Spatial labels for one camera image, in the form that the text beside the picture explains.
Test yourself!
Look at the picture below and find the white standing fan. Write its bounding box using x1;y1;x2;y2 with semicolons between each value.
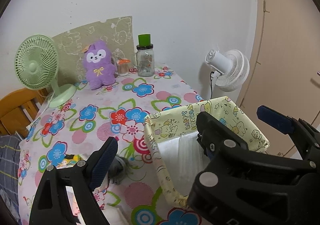
205;49;250;98

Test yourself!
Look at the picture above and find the purple plush alpaca toy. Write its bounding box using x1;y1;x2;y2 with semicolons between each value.
82;40;117;90

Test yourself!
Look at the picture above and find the wooden chair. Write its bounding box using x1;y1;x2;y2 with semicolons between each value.
0;88;48;138

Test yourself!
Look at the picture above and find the beige door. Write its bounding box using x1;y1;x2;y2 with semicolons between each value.
238;0;319;158

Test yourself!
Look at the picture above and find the white tissue pack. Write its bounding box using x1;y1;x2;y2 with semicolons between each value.
158;132;209;196

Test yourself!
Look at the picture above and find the toothpick holder orange lid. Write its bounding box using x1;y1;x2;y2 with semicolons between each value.
116;58;131;76

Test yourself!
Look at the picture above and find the floral tablecloth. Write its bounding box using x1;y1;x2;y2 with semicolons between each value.
18;66;205;224

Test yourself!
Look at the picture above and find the plaid grey blanket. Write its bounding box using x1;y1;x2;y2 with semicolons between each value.
1;135;21;220

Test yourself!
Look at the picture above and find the yellow cartoon tissue pack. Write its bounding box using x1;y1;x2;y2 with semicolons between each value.
56;155;82;169

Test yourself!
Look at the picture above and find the glass jar green lid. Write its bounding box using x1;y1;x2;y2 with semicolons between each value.
136;34;155;77

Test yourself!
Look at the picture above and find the yellow cartoon fabric basket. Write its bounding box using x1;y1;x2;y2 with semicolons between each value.
144;97;270;209

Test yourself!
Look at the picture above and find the green desk fan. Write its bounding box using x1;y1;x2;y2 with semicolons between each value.
14;34;76;108

